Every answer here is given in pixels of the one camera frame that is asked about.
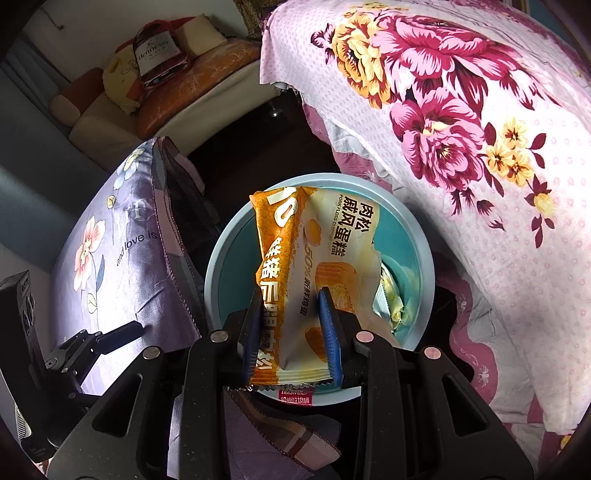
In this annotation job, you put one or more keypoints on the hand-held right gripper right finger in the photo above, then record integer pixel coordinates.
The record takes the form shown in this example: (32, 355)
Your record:
(330, 337)

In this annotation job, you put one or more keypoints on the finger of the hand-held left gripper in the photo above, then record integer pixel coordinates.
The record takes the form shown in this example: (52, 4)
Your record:
(106, 339)

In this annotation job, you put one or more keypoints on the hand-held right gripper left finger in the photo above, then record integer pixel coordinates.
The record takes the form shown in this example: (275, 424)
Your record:
(251, 332)

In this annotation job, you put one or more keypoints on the pale yellow wrapper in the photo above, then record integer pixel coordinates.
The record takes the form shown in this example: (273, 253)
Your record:
(397, 300)

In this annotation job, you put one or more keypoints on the orange cake wrapper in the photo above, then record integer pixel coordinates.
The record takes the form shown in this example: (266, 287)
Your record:
(295, 249)

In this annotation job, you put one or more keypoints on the teal round bin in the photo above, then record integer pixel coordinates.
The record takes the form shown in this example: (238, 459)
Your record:
(397, 221)

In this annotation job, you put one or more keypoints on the purple floral bed sheet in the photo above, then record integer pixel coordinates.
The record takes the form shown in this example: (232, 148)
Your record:
(115, 240)

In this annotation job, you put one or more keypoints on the beige sofa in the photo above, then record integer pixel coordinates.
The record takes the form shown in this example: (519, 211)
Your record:
(101, 124)

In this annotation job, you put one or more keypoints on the pink floral blanket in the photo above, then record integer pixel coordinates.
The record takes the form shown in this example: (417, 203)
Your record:
(461, 161)

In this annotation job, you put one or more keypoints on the orange brown seat cushion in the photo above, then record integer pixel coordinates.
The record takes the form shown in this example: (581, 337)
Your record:
(198, 87)

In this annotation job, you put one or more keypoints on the yellow cushion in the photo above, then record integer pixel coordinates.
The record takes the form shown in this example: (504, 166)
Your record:
(120, 83)

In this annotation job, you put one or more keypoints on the red bottle print bag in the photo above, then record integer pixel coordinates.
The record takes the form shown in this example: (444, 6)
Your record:
(159, 50)

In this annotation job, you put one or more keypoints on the beige cushion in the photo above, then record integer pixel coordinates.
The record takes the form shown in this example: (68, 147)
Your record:
(201, 34)

